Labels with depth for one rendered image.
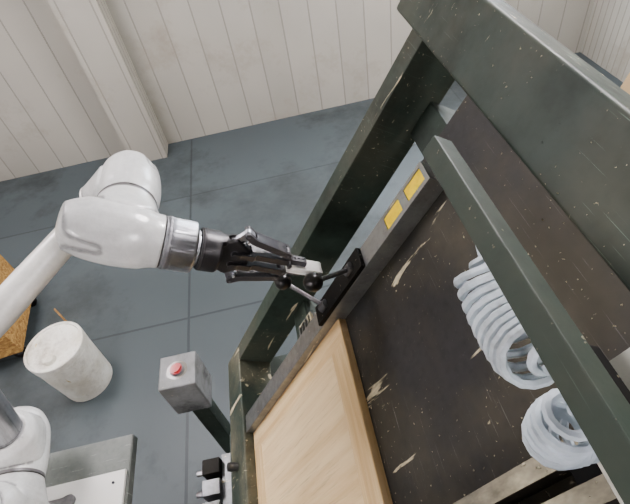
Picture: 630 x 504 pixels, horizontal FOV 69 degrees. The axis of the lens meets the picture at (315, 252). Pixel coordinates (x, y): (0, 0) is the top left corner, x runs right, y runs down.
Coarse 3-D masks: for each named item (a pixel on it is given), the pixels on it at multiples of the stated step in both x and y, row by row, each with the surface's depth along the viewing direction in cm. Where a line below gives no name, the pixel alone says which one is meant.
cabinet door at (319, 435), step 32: (320, 352) 104; (352, 352) 94; (320, 384) 102; (352, 384) 89; (288, 416) 114; (320, 416) 99; (352, 416) 87; (256, 448) 129; (288, 448) 111; (320, 448) 96; (352, 448) 85; (288, 480) 107; (320, 480) 94; (352, 480) 84; (384, 480) 77
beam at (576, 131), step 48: (432, 0) 73; (480, 0) 62; (432, 48) 70; (480, 48) 60; (528, 48) 52; (480, 96) 58; (528, 96) 51; (576, 96) 45; (624, 96) 47; (528, 144) 50; (576, 144) 44; (624, 144) 40; (576, 192) 44; (624, 192) 39; (624, 240) 39
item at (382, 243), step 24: (432, 192) 78; (384, 216) 86; (408, 216) 81; (384, 240) 84; (384, 264) 89; (360, 288) 93; (336, 312) 98; (312, 336) 104; (288, 360) 114; (288, 384) 117; (264, 408) 124
